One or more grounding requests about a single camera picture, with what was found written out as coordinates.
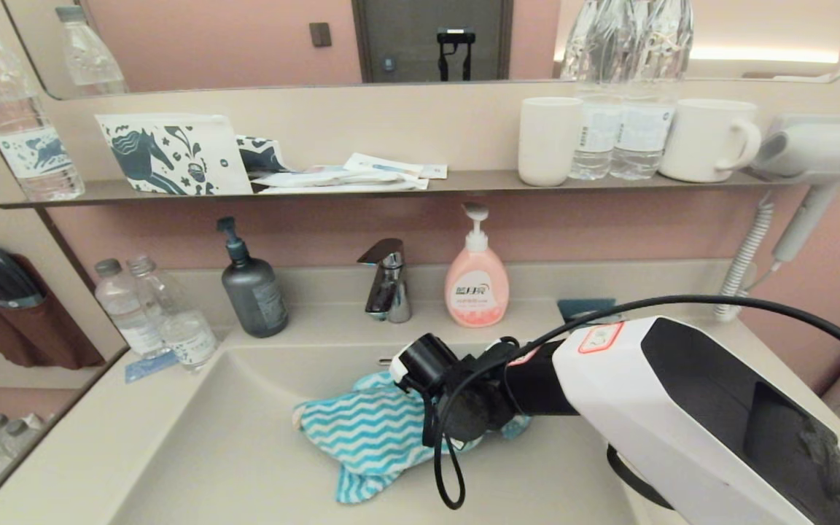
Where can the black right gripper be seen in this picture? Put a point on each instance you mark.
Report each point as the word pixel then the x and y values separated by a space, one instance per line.
pixel 431 419

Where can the teal white striped cloth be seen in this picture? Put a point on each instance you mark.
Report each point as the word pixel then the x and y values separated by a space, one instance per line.
pixel 362 430

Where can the chrome sink faucet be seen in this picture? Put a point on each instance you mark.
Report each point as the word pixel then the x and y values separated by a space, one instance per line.
pixel 389 292

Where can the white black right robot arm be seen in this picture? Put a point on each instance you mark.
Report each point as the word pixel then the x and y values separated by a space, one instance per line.
pixel 682 408

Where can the beige sink basin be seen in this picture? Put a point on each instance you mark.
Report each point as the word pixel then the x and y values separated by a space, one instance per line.
pixel 230 452

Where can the pink soap pump bottle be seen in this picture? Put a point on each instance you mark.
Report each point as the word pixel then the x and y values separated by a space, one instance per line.
pixel 476 292

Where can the small blue tray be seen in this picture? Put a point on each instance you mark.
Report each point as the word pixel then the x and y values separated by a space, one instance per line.
pixel 573 306

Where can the dark grey pump bottle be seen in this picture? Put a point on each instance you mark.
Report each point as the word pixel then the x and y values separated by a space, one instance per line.
pixel 254 299

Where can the white blue sachet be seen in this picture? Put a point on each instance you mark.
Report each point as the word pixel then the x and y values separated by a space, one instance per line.
pixel 392 165

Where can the long white sachet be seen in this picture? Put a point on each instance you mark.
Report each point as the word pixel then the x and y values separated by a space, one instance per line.
pixel 332 181

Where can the clear water bottles on counter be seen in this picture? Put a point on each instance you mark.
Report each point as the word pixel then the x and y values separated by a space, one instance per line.
pixel 185 335

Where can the small blue card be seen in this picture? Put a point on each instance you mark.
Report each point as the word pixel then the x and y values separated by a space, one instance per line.
pixel 144 368

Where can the small horse print packet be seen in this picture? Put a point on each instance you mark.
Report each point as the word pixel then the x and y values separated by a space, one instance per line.
pixel 262 154

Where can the water bottle plain white label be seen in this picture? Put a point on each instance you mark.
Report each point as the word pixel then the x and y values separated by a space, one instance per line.
pixel 593 136
pixel 127 313

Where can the water bottles on shelf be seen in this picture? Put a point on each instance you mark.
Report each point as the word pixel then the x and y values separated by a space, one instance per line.
pixel 642 136

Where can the white horse print pouch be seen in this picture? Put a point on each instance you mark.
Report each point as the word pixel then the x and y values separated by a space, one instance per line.
pixel 170 154

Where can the brown fabric pocket holder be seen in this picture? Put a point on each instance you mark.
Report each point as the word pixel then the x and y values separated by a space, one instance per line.
pixel 41 335

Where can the black slipper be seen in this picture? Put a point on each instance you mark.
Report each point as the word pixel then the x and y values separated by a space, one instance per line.
pixel 3 278

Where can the grey hair dryer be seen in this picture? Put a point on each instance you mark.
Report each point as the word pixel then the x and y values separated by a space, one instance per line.
pixel 822 149

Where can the water bottle horse print label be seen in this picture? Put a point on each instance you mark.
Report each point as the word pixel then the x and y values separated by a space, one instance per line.
pixel 15 124

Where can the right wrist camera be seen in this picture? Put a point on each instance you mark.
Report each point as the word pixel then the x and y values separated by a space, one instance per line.
pixel 399 377

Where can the grey metal wall shelf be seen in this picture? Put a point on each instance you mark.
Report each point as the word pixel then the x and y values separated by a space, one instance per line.
pixel 471 181

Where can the wall mirror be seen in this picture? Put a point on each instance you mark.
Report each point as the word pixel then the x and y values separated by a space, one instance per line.
pixel 245 44

